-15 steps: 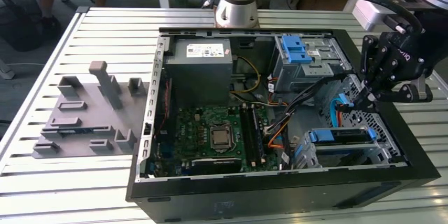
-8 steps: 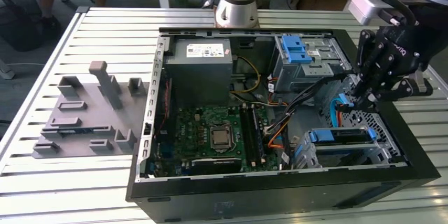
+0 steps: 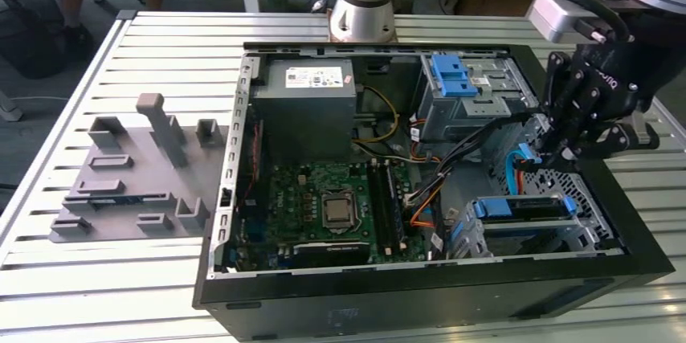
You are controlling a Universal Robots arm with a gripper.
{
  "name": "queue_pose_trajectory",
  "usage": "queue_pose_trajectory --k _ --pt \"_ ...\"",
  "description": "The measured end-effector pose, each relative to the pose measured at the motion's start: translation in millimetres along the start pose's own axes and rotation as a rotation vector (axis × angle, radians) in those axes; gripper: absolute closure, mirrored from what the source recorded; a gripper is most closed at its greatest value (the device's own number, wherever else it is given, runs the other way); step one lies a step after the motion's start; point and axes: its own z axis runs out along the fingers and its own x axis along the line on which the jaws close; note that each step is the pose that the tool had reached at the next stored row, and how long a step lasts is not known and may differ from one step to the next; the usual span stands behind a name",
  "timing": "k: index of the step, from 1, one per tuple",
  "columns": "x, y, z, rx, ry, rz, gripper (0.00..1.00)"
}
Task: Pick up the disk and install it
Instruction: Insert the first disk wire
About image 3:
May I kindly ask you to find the grey desk foot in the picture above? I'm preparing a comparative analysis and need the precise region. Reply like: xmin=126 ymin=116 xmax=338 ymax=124
xmin=0 ymin=89 xmax=26 ymax=122

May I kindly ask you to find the orange wire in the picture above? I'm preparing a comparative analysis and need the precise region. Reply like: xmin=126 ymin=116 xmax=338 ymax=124
xmin=410 ymin=194 xmax=446 ymax=228

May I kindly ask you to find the blue wire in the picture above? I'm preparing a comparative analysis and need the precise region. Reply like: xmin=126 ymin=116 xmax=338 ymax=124
xmin=504 ymin=144 xmax=542 ymax=198

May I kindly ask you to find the red wire with white tag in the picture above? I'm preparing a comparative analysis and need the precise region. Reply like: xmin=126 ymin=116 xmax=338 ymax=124
xmin=408 ymin=116 xmax=430 ymax=159

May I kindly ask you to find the grey parts rack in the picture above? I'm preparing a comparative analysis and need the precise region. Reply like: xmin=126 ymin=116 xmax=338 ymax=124
xmin=47 ymin=92 xmax=233 ymax=244

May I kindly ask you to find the grey metal drive cage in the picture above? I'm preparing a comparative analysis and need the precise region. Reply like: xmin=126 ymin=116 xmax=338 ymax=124
xmin=417 ymin=53 xmax=541 ymax=153

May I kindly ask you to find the black mesh waste bin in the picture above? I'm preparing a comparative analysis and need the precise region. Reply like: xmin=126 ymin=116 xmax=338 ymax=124
xmin=0 ymin=0 xmax=70 ymax=80

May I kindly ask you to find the green motherboard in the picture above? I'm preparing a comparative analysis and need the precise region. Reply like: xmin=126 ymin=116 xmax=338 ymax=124
xmin=238 ymin=160 xmax=433 ymax=270

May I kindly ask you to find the grey power supply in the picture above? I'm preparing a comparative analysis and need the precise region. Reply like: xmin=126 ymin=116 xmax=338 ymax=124
xmin=250 ymin=57 xmax=360 ymax=163

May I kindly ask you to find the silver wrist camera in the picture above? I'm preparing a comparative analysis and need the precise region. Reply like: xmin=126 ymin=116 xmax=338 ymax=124
xmin=528 ymin=0 xmax=597 ymax=43

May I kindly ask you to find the black RAM slot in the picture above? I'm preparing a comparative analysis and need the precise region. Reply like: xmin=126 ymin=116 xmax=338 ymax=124
xmin=368 ymin=160 xmax=393 ymax=255

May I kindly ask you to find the hard disk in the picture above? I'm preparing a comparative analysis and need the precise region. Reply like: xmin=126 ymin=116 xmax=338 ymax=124
xmin=453 ymin=194 xmax=580 ymax=247

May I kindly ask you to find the black case fan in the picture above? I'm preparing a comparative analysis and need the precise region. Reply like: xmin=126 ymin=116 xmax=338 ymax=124
xmin=236 ymin=117 xmax=270 ymax=219

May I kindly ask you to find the metal disk bay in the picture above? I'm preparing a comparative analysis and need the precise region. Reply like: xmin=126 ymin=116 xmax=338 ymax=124
xmin=448 ymin=194 xmax=616 ymax=260

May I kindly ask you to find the black graphics card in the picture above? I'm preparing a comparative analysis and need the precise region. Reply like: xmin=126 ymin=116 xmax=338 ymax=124
xmin=289 ymin=240 xmax=373 ymax=268

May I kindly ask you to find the yellow wire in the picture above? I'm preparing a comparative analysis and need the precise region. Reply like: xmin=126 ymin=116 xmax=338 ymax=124
xmin=352 ymin=84 xmax=401 ymax=145

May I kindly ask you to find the blue plastic drive latch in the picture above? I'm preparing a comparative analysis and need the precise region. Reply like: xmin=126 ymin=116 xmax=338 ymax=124
xmin=430 ymin=55 xmax=478 ymax=98

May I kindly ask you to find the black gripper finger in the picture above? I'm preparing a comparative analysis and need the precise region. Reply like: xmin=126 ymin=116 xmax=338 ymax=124
xmin=557 ymin=85 xmax=660 ymax=171
xmin=538 ymin=52 xmax=587 ymax=167

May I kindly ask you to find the black wire bundle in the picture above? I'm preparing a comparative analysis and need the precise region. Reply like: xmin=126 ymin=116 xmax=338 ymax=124
xmin=406 ymin=112 xmax=542 ymax=206

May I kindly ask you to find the red black twisted wire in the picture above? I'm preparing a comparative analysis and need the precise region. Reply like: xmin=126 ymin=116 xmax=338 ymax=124
xmin=244 ymin=120 xmax=268 ymax=206

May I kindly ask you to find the black PC case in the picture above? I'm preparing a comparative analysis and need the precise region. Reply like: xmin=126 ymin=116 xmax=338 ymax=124
xmin=193 ymin=40 xmax=677 ymax=342

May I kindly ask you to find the silver CPU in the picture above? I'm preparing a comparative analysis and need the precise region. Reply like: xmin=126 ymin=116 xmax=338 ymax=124
xmin=321 ymin=196 xmax=353 ymax=226

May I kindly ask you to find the person leg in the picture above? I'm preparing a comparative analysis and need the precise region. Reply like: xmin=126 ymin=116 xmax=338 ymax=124
xmin=53 ymin=0 xmax=95 ymax=53

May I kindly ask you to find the dark RAM stick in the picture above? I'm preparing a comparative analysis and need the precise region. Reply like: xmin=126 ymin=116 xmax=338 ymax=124
xmin=386 ymin=164 xmax=408 ymax=251

